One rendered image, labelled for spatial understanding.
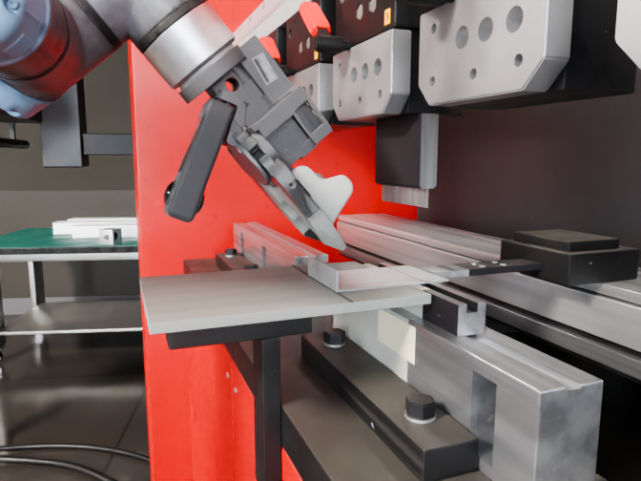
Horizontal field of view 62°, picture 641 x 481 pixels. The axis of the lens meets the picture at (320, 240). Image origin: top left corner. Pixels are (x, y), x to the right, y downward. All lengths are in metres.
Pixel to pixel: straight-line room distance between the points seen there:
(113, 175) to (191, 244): 2.78
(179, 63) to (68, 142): 1.44
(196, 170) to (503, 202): 0.87
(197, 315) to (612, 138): 0.80
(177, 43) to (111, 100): 3.68
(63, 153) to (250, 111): 1.44
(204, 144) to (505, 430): 0.34
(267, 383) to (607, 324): 0.40
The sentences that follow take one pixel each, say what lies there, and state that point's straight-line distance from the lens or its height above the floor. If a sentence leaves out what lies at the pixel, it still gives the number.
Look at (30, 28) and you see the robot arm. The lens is 0.38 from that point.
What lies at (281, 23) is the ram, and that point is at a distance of 0.91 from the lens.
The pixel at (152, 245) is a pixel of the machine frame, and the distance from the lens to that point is 1.39.
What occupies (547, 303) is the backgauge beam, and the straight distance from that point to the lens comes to 0.77.
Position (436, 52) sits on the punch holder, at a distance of 0.48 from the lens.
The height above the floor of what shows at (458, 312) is 0.99.
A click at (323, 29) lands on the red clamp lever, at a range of 0.65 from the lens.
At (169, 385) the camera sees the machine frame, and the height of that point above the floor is 0.54.
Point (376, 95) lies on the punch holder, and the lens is 0.57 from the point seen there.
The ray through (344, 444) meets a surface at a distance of 0.52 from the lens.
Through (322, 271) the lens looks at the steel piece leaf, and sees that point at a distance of 0.56.
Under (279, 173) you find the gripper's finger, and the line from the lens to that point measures 0.49.
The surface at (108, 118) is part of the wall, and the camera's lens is 4.16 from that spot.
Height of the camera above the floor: 1.13
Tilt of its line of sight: 9 degrees down
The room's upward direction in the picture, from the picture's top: straight up
